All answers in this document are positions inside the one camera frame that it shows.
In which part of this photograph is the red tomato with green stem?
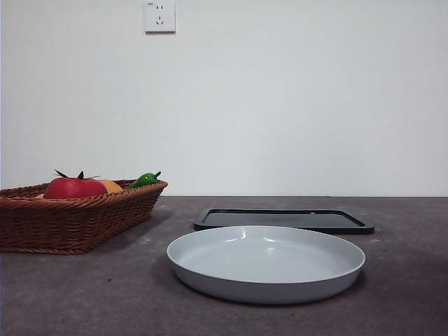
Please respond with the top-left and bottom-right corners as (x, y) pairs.
(43, 169), (108, 200)

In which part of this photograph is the green pepper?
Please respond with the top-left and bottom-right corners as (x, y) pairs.
(125, 171), (162, 190)

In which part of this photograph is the dark rectangular tray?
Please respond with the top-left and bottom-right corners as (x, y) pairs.
(193, 208), (375, 235)

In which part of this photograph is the pale grey round plate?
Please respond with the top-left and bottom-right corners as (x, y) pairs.
(166, 225), (367, 305)

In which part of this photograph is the orange round fruit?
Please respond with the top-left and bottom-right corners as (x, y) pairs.
(99, 178), (125, 193)

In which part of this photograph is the brown wicker basket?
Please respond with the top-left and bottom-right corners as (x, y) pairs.
(0, 179), (169, 256)

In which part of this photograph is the white wall socket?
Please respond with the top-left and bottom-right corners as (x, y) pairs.
(145, 0), (176, 34)

